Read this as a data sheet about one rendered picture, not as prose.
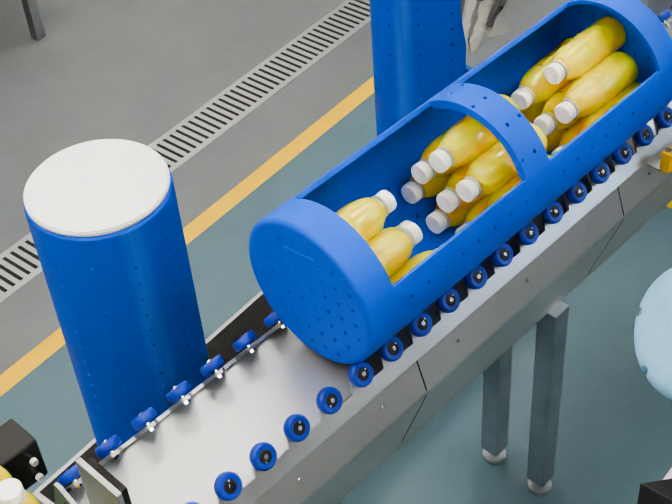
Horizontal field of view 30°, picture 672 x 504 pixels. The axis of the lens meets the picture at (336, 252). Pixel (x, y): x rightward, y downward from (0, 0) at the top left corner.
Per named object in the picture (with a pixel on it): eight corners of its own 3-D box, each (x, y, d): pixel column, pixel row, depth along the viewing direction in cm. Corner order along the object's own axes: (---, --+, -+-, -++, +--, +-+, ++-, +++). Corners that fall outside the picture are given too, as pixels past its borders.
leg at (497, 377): (510, 454, 313) (519, 275, 270) (496, 468, 310) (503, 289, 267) (492, 442, 316) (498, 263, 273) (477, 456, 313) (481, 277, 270)
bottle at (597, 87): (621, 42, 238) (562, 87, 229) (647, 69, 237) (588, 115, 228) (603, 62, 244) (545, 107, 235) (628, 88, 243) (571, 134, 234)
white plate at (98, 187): (192, 150, 243) (193, 155, 243) (66, 128, 250) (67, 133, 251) (129, 245, 224) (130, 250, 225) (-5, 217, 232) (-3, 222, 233)
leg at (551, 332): (556, 484, 306) (573, 305, 263) (541, 499, 303) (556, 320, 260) (537, 472, 309) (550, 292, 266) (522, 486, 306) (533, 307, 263)
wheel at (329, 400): (347, 390, 205) (340, 390, 207) (324, 383, 203) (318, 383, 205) (341, 417, 204) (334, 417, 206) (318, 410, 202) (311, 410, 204)
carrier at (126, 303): (247, 436, 303) (141, 410, 312) (196, 154, 244) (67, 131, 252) (199, 532, 284) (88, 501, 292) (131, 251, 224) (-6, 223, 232)
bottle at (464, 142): (493, 85, 227) (426, 135, 217) (525, 101, 223) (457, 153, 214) (491, 116, 232) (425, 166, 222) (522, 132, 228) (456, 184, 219)
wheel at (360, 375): (349, 380, 206) (342, 380, 207) (370, 392, 208) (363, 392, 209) (358, 355, 207) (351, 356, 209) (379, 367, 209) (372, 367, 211)
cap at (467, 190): (477, 182, 215) (470, 187, 214) (479, 200, 218) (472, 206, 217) (459, 176, 218) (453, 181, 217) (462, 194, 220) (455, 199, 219)
